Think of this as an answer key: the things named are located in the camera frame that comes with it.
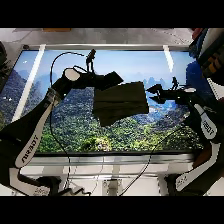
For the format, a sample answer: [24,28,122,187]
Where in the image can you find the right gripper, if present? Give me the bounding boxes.
[145,83,184,105]

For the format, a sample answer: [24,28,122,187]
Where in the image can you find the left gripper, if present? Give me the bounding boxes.
[94,70,125,92]

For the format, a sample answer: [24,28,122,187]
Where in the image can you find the dark green pants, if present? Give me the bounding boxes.
[92,81,150,128]

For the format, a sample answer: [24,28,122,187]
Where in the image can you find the blue garment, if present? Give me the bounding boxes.
[188,31,209,60]

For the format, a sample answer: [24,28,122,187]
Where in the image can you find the dark checked garment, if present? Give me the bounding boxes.
[198,43,224,79]

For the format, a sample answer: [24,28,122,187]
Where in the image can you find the red garment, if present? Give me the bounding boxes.
[191,27,205,39]

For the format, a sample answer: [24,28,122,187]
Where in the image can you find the cream garment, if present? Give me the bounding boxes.
[200,27,224,51]

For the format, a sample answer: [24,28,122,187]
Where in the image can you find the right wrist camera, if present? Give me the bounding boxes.
[170,76,181,91]

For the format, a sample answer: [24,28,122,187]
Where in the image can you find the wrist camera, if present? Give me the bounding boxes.
[85,48,98,73]
[170,76,181,91]

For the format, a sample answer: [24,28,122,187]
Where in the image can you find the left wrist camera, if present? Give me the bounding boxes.
[85,48,98,73]

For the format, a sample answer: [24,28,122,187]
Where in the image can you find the black cable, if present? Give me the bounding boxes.
[61,187,92,197]
[119,122,189,197]
[48,50,88,191]

